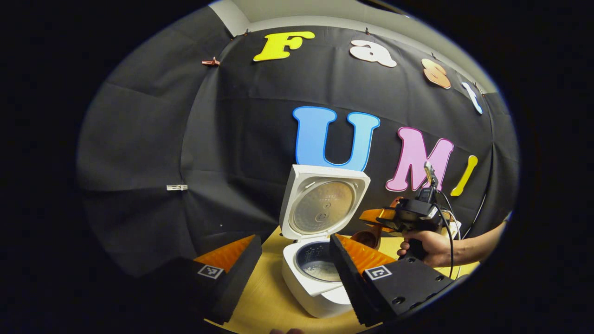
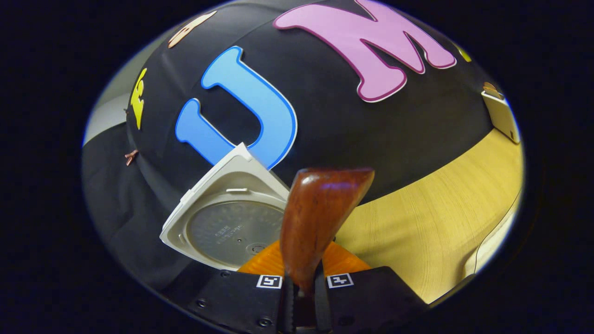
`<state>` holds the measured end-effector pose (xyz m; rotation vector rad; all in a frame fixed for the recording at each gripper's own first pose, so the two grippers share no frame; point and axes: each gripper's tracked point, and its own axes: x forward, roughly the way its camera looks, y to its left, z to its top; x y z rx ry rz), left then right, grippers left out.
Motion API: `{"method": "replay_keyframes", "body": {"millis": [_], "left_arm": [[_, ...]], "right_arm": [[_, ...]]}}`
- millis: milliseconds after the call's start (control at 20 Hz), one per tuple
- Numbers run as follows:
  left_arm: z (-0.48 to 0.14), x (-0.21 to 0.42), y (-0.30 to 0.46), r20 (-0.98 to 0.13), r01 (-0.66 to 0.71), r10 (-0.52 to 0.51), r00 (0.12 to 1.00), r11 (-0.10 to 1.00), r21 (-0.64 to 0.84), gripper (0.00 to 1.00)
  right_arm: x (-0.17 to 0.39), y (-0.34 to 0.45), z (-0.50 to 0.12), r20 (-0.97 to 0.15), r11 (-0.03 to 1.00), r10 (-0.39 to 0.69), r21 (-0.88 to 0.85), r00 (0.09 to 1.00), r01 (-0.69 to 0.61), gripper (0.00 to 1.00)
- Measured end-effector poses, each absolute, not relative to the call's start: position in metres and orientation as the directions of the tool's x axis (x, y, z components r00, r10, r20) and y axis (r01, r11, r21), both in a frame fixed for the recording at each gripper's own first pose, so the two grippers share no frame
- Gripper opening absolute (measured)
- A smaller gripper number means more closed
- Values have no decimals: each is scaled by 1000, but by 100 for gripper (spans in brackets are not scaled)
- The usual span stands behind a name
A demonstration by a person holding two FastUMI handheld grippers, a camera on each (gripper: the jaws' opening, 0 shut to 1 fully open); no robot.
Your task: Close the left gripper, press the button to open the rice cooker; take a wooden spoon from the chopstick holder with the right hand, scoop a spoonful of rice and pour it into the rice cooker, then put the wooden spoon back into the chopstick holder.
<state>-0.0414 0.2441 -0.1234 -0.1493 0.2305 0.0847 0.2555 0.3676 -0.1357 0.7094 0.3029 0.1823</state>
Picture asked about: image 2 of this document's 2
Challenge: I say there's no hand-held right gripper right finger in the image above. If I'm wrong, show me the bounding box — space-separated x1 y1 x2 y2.
316 241 430 334

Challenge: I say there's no white rice cooker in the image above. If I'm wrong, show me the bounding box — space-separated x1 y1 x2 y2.
160 142 292 272

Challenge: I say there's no white toaster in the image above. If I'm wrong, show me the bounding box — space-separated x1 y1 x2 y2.
481 89 521 144

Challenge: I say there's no black backdrop cloth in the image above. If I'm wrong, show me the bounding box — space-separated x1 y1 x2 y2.
83 0 506 297

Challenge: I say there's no brown wooden spoon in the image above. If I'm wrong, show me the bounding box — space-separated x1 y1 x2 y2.
280 168 375 325

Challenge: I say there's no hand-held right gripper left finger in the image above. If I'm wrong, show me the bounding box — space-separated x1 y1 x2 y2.
160 239 295 334

